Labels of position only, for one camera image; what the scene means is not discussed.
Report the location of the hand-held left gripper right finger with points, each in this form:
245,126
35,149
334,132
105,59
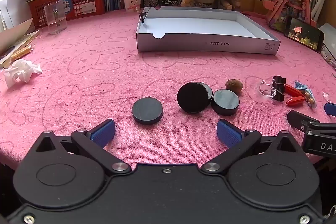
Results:
228,133

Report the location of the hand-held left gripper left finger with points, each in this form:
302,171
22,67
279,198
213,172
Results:
103,132

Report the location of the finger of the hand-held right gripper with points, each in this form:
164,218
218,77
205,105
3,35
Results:
295,119
330,108

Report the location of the blue hair clip brown bears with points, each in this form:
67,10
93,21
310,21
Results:
309,99

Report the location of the red plastic clip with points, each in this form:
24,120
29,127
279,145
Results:
294,90

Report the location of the black round disc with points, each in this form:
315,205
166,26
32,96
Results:
209,90
193,98
147,110
225,102

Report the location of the light blue hair clip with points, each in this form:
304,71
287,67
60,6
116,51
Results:
301,86

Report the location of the large black binder clip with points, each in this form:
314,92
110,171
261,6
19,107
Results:
278,87

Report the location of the brown nut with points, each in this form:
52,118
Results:
234,85

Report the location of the grey cardboard box tray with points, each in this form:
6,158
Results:
197,27

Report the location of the pink rabbit print tablecloth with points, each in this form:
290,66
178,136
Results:
92,77

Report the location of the black smartphone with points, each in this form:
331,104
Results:
304,35

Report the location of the crumpled white tissue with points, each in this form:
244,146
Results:
22,73

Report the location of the pink house-shaped toy bag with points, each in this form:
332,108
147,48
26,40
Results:
296,1

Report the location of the yellow packet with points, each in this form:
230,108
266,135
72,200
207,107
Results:
22,52

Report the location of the clear glass cup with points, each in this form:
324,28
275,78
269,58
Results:
55,22

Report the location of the small black binder clip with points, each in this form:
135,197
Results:
143,15

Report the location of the wooden drawer organizer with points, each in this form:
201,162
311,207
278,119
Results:
252,3

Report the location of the pile of paper sheets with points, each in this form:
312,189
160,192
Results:
15,35

